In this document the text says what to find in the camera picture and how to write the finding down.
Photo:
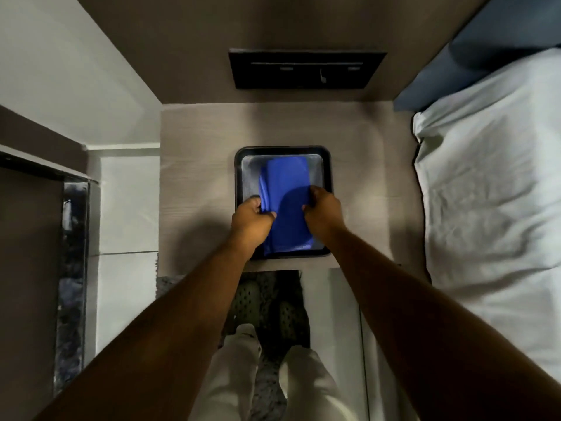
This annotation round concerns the person's right fingers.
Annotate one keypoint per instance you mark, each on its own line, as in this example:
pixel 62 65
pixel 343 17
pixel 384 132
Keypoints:
pixel 314 196

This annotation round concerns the person's left forearm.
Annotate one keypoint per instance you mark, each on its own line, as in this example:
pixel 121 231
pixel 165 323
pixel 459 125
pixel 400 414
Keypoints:
pixel 144 346

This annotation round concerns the wooden bedside table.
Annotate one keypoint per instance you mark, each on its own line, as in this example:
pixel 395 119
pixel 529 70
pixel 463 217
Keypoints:
pixel 201 179

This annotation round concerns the black wall switch panel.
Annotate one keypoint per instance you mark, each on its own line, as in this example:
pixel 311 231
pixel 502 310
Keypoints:
pixel 307 69

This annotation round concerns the person's left hand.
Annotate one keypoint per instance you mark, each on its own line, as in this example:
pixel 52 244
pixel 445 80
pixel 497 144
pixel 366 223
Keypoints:
pixel 250 223

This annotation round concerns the person's green shoe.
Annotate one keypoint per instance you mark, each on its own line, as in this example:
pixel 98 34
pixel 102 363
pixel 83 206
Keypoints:
pixel 247 302
pixel 292 322

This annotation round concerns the person's right forearm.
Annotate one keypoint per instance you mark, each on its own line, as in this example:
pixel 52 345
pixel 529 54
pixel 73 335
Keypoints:
pixel 438 341

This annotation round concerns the black rectangular tray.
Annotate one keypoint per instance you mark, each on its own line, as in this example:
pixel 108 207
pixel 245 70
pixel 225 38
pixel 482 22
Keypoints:
pixel 282 201

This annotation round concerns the person's white trousers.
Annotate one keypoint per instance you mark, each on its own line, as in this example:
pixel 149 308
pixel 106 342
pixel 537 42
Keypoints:
pixel 267 381

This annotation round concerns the blue padded headboard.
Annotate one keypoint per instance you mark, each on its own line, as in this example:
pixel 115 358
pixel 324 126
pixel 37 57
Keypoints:
pixel 477 52

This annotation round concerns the person's right hand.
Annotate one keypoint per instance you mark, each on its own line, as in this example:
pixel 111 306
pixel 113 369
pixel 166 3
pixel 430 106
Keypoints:
pixel 325 214

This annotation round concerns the white bed sheet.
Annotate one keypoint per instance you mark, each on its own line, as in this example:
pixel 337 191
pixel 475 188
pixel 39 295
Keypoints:
pixel 495 206

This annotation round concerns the person's left thumb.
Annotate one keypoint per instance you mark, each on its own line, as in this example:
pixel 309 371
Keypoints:
pixel 268 216

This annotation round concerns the blue cloth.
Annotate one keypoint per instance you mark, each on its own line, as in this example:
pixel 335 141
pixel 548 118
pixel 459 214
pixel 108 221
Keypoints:
pixel 285 201

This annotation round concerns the dark marble door frame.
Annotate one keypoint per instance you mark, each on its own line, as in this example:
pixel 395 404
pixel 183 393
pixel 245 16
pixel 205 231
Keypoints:
pixel 72 280

